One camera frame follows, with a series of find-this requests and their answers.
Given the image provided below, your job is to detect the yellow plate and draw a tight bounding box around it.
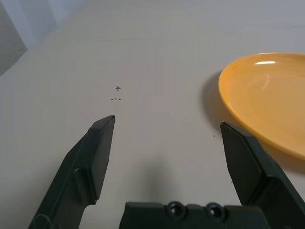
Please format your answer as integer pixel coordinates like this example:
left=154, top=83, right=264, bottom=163
left=218, top=52, right=305, bottom=161

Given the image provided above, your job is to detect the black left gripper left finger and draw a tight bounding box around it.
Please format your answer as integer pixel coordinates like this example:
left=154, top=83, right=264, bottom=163
left=28, top=115, right=115, bottom=229

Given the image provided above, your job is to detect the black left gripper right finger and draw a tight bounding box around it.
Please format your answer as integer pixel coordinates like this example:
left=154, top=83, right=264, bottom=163
left=220, top=121, right=305, bottom=229

